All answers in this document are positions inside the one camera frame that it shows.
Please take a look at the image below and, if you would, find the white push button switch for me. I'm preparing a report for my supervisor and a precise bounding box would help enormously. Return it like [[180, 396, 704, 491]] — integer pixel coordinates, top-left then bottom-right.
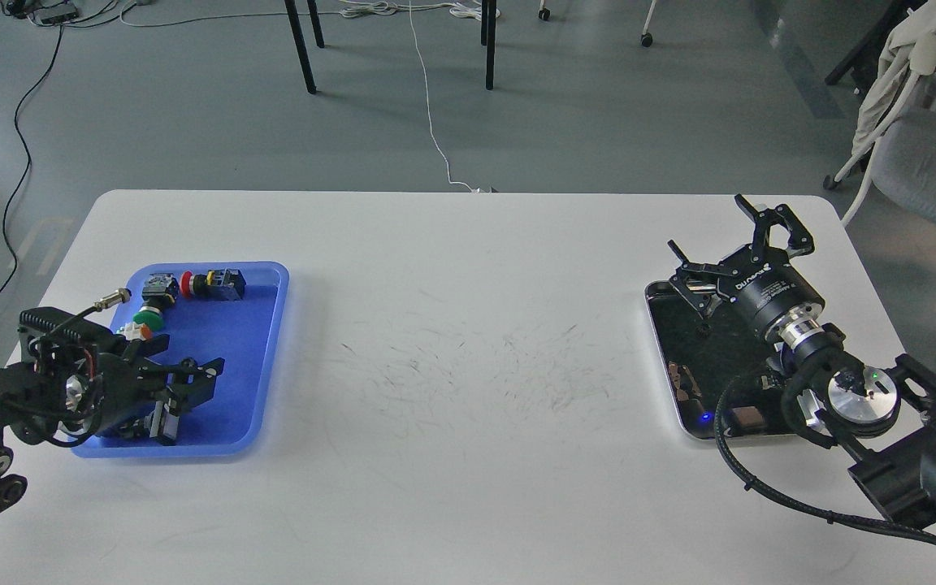
[[116, 322, 154, 341]]

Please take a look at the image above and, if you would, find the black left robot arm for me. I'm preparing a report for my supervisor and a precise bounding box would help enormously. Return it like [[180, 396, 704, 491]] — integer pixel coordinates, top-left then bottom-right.
[[0, 288, 224, 513]]

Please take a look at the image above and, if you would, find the black floor cable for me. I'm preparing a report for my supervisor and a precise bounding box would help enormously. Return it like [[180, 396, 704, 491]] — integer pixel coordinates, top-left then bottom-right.
[[0, 24, 67, 358]]

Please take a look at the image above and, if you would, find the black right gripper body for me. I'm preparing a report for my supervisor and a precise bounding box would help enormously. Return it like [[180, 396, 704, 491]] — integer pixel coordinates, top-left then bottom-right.
[[720, 262, 825, 349]]

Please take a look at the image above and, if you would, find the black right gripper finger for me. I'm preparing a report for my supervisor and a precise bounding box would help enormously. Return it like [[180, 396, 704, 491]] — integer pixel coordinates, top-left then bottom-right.
[[666, 240, 733, 322], [734, 193, 816, 273]]

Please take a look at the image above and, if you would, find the white floor cable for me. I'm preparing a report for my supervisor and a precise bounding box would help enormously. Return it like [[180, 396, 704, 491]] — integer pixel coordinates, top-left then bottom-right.
[[408, 0, 500, 194]]

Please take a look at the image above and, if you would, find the blue plastic tray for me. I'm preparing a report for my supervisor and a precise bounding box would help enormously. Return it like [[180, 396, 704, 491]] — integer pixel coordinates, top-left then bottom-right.
[[73, 262, 290, 459]]

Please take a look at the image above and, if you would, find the black table leg left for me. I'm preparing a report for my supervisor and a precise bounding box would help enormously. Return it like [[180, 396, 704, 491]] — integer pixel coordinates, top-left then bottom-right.
[[284, 0, 326, 95]]

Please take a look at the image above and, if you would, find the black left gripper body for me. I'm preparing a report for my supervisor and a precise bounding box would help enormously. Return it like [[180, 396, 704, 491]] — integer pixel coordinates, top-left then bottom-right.
[[66, 340, 167, 440]]

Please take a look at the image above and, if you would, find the black table leg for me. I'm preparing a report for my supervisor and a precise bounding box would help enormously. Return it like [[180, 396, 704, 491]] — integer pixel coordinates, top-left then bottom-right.
[[480, 0, 497, 90], [284, 0, 326, 95]]

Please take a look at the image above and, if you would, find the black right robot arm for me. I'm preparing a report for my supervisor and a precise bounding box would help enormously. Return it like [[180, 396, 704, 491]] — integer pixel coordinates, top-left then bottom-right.
[[646, 195, 936, 547]]

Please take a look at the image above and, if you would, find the red emergency stop button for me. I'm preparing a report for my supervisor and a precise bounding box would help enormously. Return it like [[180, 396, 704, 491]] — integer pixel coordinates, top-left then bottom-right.
[[178, 269, 246, 302]]

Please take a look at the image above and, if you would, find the black table leg right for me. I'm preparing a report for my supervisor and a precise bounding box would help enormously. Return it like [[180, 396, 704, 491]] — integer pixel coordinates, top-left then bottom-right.
[[480, 0, 497, 90]]

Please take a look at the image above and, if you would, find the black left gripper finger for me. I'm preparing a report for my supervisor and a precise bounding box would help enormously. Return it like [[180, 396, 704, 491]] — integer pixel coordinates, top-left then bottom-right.
[[161, 380, 216, 416], [161, 357, 226, 384]]

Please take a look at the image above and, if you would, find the green push button switch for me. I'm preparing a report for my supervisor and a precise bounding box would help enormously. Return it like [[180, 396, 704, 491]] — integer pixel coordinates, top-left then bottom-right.
[[132, 271, 179, 332]]

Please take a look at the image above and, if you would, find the beige jacket on chair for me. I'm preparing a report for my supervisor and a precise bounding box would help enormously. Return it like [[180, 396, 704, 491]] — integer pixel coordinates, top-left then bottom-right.
[[838, 0, 936, 228]]

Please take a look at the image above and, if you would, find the silver metal tray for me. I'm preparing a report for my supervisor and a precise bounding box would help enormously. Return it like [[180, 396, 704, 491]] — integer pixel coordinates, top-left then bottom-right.
[[645, 279, 821, 440]]

